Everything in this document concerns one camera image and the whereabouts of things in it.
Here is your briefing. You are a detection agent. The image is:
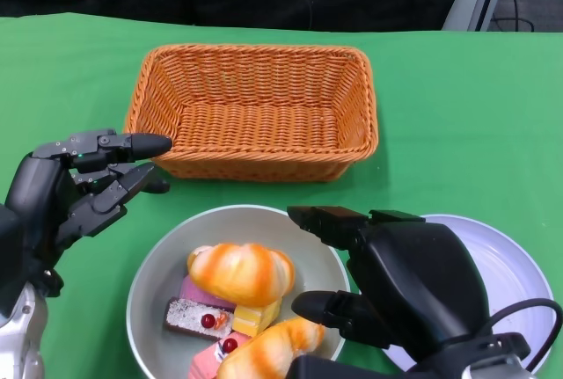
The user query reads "orange striped bread roll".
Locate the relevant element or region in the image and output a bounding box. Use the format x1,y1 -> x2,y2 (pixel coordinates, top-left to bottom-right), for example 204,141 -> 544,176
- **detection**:
186,242 -> 296,309
217,317 -> 326,379

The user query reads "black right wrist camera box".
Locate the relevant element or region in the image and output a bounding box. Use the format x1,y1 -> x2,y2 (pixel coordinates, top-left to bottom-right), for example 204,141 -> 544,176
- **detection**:
289,354 -> 413,379

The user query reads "light pink layered cake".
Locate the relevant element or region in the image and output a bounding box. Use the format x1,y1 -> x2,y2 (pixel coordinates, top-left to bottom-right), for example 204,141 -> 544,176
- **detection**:
188,330 -> 254,379

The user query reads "grey-green bowl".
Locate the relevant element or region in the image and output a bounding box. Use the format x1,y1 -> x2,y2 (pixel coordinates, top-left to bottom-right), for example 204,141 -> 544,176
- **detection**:
125,204 -> 352,379

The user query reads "orange wicker basket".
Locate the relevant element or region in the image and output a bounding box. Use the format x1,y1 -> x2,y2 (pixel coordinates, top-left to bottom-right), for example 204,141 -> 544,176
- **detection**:
123,43 -> 379,184

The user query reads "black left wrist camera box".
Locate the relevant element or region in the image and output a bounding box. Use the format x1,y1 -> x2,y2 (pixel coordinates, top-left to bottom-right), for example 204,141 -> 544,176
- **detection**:
0,202 -> 26,314

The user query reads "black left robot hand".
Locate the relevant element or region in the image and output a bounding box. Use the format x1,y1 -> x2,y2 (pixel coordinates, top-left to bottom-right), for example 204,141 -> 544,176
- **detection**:
4,128 -> 173,271

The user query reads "yellow layered cake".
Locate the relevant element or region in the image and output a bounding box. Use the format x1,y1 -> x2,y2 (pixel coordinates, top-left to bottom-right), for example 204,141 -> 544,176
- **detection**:
231,297 -> 282,336

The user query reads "chocolate cake with cherry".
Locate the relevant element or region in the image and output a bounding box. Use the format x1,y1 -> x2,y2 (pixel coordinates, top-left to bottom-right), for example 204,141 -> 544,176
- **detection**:
165,297 -> 234,343

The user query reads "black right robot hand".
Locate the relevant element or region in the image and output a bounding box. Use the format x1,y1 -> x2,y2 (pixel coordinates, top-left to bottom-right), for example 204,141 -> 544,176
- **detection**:
286,205 -> 492,361

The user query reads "magenta cake with cherry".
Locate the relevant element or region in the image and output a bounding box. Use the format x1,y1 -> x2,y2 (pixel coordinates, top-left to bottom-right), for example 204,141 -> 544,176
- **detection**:
179,273 -> 238,313

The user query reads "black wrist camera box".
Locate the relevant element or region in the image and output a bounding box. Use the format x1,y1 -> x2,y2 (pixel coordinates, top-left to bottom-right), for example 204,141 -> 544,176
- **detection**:
289,354 -> 413,379
0,202 -> 26,314

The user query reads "green tablecloth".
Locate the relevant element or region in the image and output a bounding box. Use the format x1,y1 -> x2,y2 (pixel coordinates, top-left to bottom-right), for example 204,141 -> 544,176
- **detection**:
0,12 -> 563,379

